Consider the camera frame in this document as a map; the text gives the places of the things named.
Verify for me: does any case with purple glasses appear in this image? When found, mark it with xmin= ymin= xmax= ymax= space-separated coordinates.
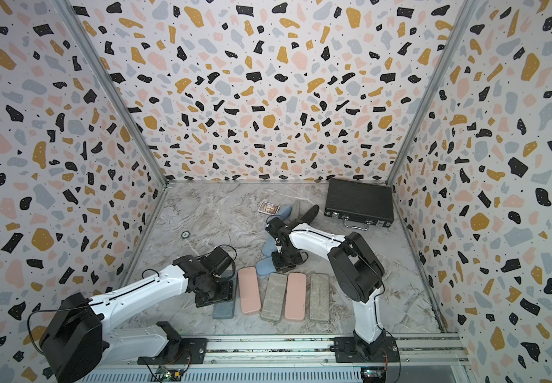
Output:
xmin=261 ymin=237 xmax=277 ymax=257

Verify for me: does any grey case mint lining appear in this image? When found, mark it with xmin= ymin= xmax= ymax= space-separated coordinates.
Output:
xmin=212 ymin=294 xmax=236 ymax=320

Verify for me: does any pink glasses case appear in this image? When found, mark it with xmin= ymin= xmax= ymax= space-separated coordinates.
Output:
xmin=285 ymin=273 xmax=307 ymax=322
xmin=238 ymin=267 xmax=261 ymax=315

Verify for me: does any blue case brown lining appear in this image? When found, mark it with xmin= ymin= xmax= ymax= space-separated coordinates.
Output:
xmin=276 ymin=205 xmax=293 ymax=221

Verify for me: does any mint glasses case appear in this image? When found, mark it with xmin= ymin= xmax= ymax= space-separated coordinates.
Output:
xmin=260 ymin=273 xmax=288 ymax=322

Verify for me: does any grey case with glasses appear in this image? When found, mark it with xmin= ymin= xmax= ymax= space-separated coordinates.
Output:
xmin=290 ymin=200 xmax=301 ymax=220

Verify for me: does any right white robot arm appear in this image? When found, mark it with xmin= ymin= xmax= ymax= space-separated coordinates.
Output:
xmin=266 ymin=216 xmax=386 ymax=361

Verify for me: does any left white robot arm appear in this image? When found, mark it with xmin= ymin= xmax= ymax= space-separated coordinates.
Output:
xmin=35 ymin=246 xmax=237 ymax=382

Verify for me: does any playing card box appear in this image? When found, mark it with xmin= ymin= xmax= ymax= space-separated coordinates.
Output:
xmin=258 ymin=201 xmax=281 ymax=215

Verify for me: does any black briefcase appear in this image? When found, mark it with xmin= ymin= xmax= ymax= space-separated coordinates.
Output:
xmin=324 ymin=179 xmax=395 ymax=231

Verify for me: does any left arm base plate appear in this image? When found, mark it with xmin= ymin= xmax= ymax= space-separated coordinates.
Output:
xmin=137 ymin=338 xmax=208 ymax=365

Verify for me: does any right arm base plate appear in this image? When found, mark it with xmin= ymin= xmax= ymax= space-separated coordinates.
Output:
xmin=330 ymin=334 xmax=400 ymax=363

